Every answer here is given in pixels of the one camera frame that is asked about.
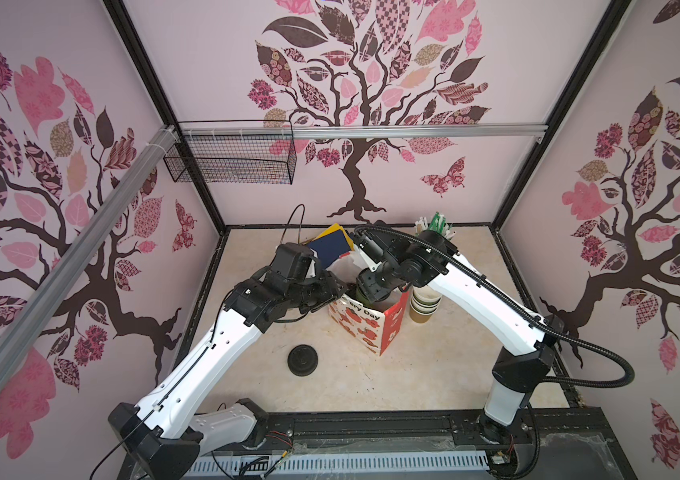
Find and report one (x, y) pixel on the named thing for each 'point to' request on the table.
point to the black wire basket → (234, 152)
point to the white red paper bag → (375, 325)
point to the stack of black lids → (302, 360)
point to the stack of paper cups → (423, 304)
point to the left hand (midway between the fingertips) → (342, 295)
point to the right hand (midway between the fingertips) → (373, 277)
